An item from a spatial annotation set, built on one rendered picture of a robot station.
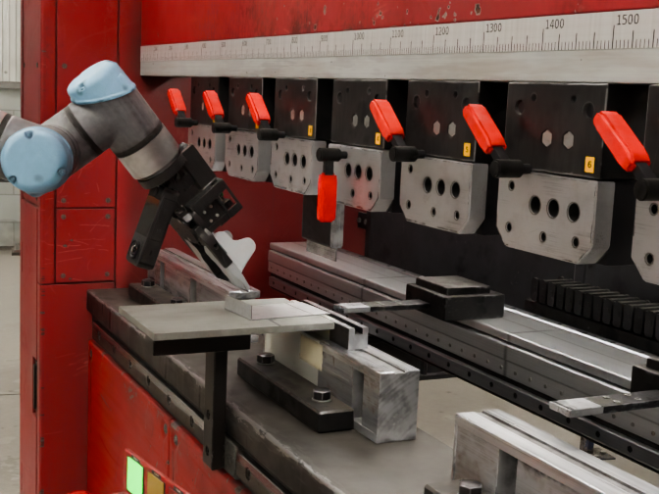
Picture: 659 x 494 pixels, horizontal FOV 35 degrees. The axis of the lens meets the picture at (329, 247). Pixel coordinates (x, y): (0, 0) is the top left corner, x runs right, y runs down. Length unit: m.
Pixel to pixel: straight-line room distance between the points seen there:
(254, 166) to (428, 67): 0.53
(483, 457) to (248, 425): 0.40
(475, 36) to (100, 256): 1.36
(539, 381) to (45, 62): 1.26
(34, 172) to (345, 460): 0.51
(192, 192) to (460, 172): 0.44
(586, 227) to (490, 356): 0.65
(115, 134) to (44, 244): 0.94
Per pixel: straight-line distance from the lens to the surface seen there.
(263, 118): 1.57
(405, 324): 1.80
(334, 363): 1.46
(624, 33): 0.95
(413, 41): 1.25
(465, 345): 1.65
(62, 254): 2.31
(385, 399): 1.36
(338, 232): 1.50
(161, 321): 1.46
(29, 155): 1.23
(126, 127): 1.37
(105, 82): 1.36
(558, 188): 1.00
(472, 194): 1.13
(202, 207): 1.42
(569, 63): 1.01
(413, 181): 1.22
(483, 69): 1.12
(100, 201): 2.31
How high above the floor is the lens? 1.32
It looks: 8 degrees down
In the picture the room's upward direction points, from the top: 3 degrees clockwise
